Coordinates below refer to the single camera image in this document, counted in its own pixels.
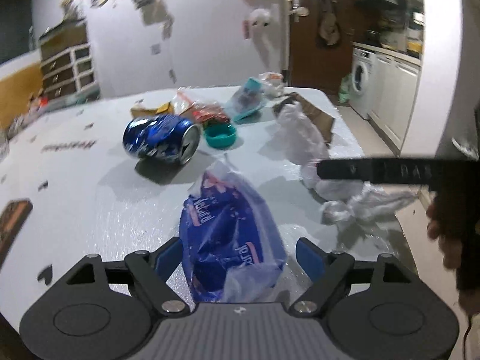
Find yellow cigarette box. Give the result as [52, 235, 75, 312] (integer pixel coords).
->
[130, 102, 175, 118]

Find dark wooden door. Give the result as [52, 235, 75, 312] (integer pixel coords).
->
[289, 0, 354, 94]

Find light blue barcode pouch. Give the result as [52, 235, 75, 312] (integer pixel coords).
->
[224, 77, 265, 123]

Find white kitchen cabinets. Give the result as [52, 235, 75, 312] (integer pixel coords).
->
[370, 54, 421, 154]

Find crushed blue soda can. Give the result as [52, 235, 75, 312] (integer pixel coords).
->
[122, 114, 202, 166]

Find white drawer cabinet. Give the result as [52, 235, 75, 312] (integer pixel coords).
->
[40, 43, 99, 101]

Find clear crumpled plastic bag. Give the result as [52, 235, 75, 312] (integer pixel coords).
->
[272, 99, 416, 233]

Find white crumpled wrapper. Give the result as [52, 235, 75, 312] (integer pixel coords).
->
[258, 72, 285, 98]

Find red shiny snack packet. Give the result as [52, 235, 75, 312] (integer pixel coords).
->
[190, 102, 230, 125]

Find green plastic bag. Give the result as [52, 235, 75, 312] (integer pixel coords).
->
[337, 73, 352, 103]

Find white sheep wall toy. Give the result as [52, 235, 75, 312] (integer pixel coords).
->
[247, 8, 272, 29]

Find brown cardboard piece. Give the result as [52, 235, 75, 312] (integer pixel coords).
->
[272, 92, 335, 145]

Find clear bag orange stripe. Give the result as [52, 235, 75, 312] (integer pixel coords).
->
[171, 88, 208, 118]

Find operator hand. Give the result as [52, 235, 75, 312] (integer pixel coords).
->
[426, 190, 465, 271]

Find white washing machine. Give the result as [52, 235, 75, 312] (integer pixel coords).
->
[349, 47, 377, 120]

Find hanging bag on door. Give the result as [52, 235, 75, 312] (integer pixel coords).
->
[316, 0, 342, 48]

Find blue plastic tissue wrapper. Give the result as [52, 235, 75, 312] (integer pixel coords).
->
[179, 160, 287, 303]

